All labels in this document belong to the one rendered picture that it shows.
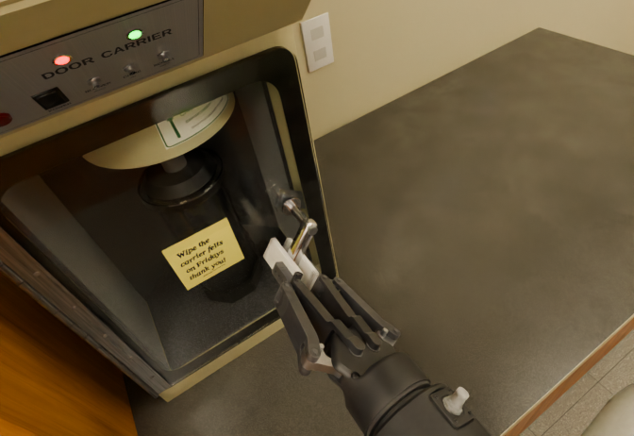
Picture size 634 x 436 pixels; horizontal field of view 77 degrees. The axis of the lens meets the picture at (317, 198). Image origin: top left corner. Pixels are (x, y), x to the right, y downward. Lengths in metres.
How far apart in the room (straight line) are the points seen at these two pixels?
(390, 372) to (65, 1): 0.34
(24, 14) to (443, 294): 0.64
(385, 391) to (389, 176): 0.59
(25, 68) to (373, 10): 0.85
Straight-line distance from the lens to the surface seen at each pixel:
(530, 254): 0.79
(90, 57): 0.28
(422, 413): 0.36
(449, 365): 0.66
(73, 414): 0.56
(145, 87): 0.37
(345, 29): 1.00
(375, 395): 0.37
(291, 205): 0.48
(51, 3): 0.24
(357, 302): 0.47
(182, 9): 0.28
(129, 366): 0.58
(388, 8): 1.06
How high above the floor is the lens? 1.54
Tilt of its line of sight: 44 degrees down
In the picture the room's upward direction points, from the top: 11 degrees counter-clockwise
